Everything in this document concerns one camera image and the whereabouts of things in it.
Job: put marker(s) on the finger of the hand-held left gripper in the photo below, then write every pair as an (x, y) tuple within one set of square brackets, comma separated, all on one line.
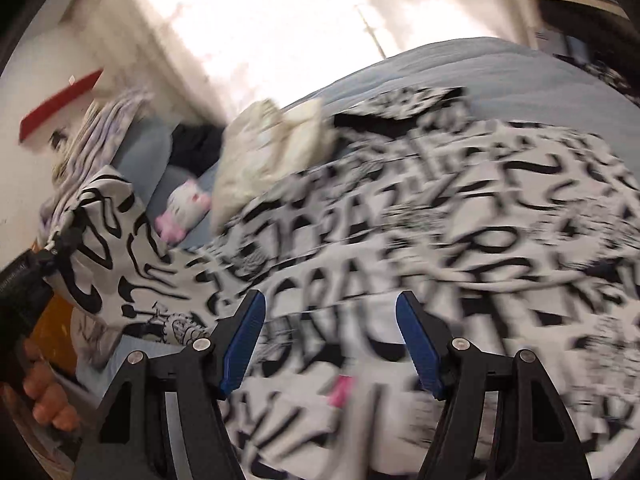
[(61, 244)]

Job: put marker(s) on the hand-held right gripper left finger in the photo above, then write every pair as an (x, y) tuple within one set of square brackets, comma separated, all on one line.
[(244, 342)]

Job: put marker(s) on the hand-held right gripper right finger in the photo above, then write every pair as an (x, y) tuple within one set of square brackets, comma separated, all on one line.
[(421, 352)]

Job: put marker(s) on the black white printed garment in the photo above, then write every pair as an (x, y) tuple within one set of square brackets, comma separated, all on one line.
[(350, 240)]

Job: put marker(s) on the person's left hand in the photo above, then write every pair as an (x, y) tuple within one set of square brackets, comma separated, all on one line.
[(46, 400)]

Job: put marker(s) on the orange wooden panel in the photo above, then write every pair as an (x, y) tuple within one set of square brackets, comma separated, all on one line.
[(54, 330)]

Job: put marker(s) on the purple striped pillow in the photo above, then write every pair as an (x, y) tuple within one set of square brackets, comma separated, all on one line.
[(100, 127)]

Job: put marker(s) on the grey blue pillow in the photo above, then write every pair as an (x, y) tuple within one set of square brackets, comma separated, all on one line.
[(145, 152)]

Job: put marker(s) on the white pink plush toy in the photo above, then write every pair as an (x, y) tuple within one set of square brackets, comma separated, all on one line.
[(184, 206)]

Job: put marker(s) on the cream puffer jacket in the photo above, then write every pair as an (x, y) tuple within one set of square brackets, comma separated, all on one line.
[(265, 152)]

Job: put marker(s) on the blue bed blanket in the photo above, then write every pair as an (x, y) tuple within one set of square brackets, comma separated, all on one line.
[(500, 75)]

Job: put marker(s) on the white floral curtain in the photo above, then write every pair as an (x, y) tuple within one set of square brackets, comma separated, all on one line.
[(280, 20)]

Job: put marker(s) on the thin wooden pole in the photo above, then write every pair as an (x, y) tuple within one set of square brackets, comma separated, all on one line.
[(372, 32)]

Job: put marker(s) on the black white patterned cloth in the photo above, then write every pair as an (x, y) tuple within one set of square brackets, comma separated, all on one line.
[(616, 76)]

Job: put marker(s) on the wooden bookshelf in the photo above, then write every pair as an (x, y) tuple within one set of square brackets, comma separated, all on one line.
[(575, 2)]

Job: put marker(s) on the red wall shelf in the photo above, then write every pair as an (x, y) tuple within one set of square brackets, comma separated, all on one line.
[(60, 101)]

